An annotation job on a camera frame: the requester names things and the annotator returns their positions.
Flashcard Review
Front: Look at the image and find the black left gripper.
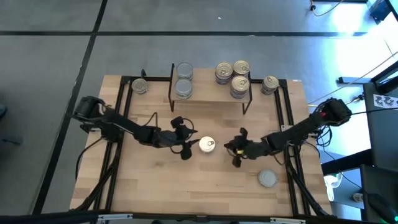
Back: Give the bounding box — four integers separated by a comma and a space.
171, 116, 201, 161

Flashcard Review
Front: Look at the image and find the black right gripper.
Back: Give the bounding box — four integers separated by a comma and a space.
223, 128, 249, 168

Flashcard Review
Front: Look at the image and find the large gold ringed can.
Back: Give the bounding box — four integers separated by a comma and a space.
257, 169, 279, 189

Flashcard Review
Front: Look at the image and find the Bumble Bee tuna can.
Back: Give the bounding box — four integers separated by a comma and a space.
174, 77, 194, 100
176, 62, 195, 80

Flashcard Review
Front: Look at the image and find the black table edge clamp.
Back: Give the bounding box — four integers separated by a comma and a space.
80, 123, 101, 134

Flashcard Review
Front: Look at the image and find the white plastic object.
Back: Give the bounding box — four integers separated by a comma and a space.
323, 174, 343, 202

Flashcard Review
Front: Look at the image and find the black diagonal beam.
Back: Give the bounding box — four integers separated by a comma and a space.
321, 148, 374, 175

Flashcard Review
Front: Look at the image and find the black floor stand foot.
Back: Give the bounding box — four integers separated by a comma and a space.
338, 76, 369, 85

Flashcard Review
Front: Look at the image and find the black desk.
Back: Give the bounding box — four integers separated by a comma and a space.
360, 82, 398, 224

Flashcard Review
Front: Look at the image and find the paper with black pattern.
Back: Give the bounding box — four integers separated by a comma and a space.
374, 94, 398, 110

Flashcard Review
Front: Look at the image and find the black rig beam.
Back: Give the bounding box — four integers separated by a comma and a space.
0, 210, 398, 224

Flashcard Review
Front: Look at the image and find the blue box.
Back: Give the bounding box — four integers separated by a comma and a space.
368, 0, 389, 21

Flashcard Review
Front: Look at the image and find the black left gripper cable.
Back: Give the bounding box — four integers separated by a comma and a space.
144, 111, 196, 155

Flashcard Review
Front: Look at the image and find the wooden shelf black metal frame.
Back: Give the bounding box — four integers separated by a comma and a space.
169, 63, 254, 115

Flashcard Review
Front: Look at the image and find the black metal table frame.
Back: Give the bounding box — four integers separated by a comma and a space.
70, 74, 335, 218

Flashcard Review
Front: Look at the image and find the silver bracket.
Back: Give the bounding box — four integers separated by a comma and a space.
269, 217, 307, 224
97, 213, 134, 222

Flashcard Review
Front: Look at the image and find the black cable bundle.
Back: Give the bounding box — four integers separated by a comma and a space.
315, 124, 334, 147

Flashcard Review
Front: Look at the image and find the black hanging cable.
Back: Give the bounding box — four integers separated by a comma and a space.
75, 136, 105, 183

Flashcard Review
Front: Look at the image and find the light cable with plug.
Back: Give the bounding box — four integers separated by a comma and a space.
310, 0, 345, 17

